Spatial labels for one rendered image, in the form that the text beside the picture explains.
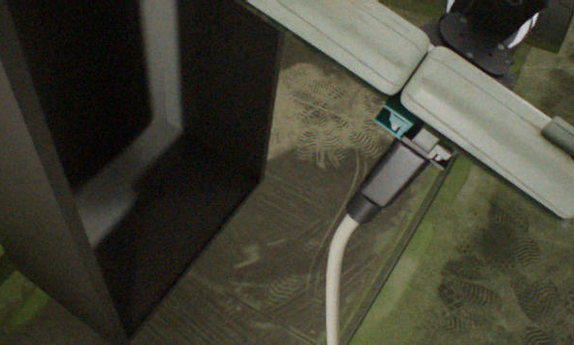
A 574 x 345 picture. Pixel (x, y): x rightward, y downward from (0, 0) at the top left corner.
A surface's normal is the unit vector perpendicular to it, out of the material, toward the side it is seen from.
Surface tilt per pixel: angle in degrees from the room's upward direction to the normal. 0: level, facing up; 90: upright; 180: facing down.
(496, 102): 22
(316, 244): 0
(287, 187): 0
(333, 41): 89
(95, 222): 12
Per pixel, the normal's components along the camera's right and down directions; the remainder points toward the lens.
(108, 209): 0.09, -0.60
